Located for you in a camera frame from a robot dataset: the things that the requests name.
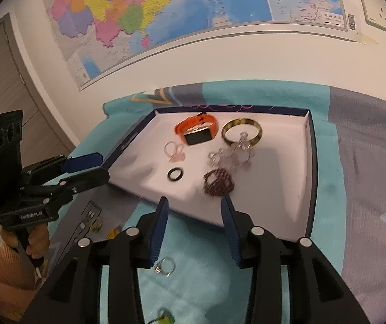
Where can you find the clear tape strip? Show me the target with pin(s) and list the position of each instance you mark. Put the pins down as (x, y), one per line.
(366, 39)

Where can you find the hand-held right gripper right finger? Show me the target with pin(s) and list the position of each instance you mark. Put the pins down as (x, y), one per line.
(230, 234)

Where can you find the teal grey printed blanket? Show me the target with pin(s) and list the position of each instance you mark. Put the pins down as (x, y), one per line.
(348, 175)

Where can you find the dark blue shallow box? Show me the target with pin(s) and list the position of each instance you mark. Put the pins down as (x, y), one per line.
(274, 192)

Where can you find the person's left hand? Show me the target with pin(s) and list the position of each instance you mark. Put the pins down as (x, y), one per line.
(39, 243)

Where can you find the colourful wall map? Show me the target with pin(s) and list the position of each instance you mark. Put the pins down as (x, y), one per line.
(179, 6)

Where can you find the grey cabinet door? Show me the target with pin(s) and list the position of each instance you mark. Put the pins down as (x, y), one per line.
(0, 74)

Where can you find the person's left forearm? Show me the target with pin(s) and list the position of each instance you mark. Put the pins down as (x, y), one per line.
(4, 270)

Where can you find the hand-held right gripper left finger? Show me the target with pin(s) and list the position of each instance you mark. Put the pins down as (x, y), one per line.
(161, 231)

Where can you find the tortoiseshell bangle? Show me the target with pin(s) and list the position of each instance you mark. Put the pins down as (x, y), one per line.
(243, 120)

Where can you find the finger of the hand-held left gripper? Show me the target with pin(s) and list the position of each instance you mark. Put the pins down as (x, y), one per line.
(90, 179)
(81, 162)

